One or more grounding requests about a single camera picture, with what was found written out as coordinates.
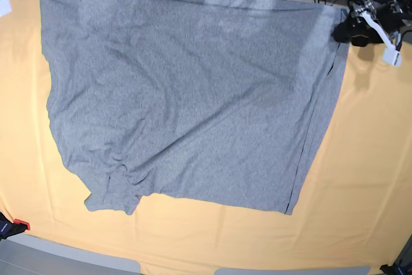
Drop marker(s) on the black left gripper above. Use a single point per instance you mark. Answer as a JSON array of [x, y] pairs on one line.
[[369, 24]]

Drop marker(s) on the red and black clamp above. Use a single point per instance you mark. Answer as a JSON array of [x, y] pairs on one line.
[[8, 228]]

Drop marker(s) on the yellow table cloth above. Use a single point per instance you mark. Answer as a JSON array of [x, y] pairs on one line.
[[354, 208]]

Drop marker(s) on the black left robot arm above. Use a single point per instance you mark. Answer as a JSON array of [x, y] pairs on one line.
[[404, 4]]

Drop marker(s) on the grey t-shirt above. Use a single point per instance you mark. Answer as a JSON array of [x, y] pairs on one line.
[[225, 101]]

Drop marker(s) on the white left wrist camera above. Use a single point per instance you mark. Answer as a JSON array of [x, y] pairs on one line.
[[392, 57]]

